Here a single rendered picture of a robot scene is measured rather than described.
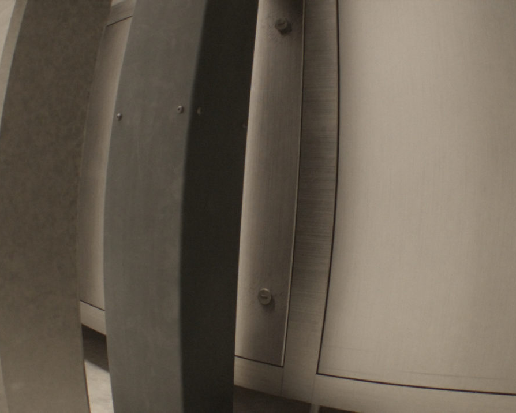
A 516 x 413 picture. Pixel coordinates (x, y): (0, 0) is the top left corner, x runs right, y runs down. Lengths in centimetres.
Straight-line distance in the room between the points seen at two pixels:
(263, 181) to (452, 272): 29
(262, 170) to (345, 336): 24
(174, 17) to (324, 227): 32
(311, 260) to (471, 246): 22
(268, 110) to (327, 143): 10
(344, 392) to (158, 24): 52
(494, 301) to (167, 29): 49
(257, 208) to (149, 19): 30
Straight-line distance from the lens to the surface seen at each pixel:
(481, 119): 57
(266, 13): 73
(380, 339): 60
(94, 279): 93
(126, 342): 56
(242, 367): 71
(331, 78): 64
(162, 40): 55
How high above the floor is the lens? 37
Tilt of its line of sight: 1 degrees up
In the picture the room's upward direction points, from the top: 4 degrees clockwise
